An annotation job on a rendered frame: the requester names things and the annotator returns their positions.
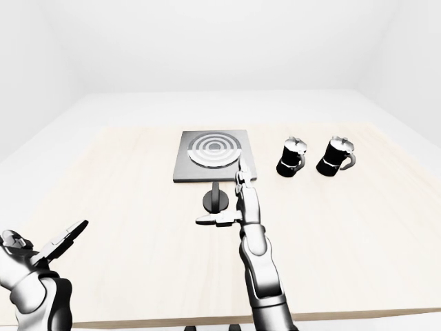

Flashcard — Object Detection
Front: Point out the black moka pot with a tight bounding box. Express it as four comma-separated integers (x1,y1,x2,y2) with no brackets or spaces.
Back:
315,135,357,177
276,136,308,178

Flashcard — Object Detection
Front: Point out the flat dark stove plate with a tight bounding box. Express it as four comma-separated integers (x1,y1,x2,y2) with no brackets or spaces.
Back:
171,130,258,184

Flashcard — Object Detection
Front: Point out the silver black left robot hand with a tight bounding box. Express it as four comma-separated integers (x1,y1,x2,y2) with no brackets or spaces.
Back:
0,219,89,291

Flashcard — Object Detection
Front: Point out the round black stove knob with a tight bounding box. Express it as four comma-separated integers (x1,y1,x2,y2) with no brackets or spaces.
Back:
202,182,231,214

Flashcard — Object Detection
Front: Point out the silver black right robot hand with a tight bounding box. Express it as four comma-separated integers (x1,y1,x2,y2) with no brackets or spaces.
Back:
195,156,264,230

